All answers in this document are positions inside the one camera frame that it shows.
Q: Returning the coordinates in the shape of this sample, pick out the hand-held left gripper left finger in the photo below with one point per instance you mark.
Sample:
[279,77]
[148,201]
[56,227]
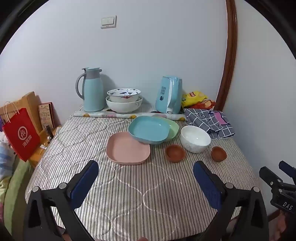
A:
[85,183]

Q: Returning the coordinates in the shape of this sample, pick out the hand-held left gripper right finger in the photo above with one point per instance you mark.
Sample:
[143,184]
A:
[206,183]

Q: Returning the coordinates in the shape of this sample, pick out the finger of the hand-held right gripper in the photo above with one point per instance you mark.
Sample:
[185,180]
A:
[269,176]
[288,168]

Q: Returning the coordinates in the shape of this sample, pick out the small brown bowl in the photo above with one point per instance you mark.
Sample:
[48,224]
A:
[175,153]
[218,154]

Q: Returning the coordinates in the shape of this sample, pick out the plain white bowl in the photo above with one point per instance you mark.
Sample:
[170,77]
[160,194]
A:
[195,138]

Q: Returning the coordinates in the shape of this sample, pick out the pink square plate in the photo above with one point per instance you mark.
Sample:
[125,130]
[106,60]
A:
[126,150]

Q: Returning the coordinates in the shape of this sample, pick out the green square plate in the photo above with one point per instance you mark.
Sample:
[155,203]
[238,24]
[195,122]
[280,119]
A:
[174,129]

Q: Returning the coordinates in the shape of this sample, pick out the blue square plate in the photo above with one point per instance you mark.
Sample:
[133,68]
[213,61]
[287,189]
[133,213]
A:
[148,128]

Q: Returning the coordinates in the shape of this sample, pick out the striped quilted table cover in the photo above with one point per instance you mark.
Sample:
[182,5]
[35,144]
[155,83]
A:
[129,192]

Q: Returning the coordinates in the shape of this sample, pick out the cardboard box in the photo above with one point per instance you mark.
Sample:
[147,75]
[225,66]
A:
[40,153]

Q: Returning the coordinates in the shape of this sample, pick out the grey checked folded cloth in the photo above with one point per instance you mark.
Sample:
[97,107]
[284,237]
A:
[205,120]

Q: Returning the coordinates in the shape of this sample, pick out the green blanket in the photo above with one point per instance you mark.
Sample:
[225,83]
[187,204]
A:
[16,187]

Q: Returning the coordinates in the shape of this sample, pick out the fruit print rolled sheet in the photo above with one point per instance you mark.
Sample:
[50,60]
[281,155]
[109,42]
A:
[101,114]

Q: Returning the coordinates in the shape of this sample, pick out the patterned flat box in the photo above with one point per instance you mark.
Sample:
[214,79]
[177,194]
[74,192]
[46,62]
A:
[47,114]

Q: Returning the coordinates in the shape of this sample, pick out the red paper bag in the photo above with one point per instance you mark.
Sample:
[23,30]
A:
[22,136]

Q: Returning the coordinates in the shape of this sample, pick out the red chip bag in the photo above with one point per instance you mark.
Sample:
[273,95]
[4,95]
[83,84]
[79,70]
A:
[207,104]

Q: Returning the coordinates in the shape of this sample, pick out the blue checked bedding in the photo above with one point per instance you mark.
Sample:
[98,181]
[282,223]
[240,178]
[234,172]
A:
[7,153]

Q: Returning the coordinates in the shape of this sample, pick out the large white patterned bowl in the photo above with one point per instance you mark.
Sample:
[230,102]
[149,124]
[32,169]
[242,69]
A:
[123,107]

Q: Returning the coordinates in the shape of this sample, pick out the yellow chip bag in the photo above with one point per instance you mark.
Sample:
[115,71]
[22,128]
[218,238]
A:
[193,98]

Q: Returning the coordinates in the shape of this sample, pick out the light blue thermos jug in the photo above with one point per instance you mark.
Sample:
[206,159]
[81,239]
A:
[93,92]

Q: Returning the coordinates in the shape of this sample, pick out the light blue electric kettle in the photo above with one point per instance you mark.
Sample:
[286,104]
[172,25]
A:
[165,95]

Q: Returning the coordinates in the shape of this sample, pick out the floral rimmed white bowl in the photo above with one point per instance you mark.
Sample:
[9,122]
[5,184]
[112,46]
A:
[123,93]

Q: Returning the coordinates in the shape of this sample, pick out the brown wooden door frame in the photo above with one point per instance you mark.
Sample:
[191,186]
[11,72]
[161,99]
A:
[231,46]

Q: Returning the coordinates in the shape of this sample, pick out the white wall switch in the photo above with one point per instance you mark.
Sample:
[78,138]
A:
[108,22]

